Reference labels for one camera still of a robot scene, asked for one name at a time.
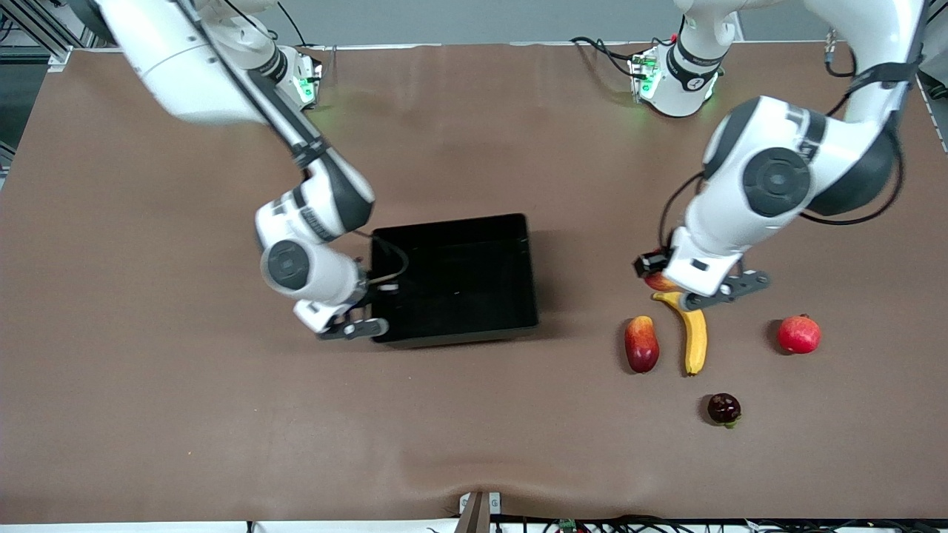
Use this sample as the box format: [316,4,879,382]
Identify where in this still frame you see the yellow banana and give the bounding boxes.
[652,291,709,377]

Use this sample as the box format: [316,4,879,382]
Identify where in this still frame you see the black plastic box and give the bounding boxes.
[369,213,541,350]

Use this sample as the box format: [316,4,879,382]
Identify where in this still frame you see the red pomegranate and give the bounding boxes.
[777,314,822,355]

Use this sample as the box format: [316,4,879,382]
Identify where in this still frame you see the red yellow mango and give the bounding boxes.
[624,315,661,374]

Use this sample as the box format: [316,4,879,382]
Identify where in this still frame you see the dark purple mangosteen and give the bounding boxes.
[707,393,743,429]

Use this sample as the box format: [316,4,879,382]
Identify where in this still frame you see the brown table cover mat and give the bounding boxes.
[0,41,948,523]

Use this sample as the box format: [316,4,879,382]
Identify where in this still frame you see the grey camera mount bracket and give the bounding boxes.
[454,490,502,533]

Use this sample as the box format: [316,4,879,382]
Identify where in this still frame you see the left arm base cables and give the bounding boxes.
[569,35,652,81]

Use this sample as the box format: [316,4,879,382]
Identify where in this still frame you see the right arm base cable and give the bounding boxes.
[278,0,313,49]

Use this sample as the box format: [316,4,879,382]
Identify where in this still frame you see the aluminium frame structure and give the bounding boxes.
[0,0,97,71]

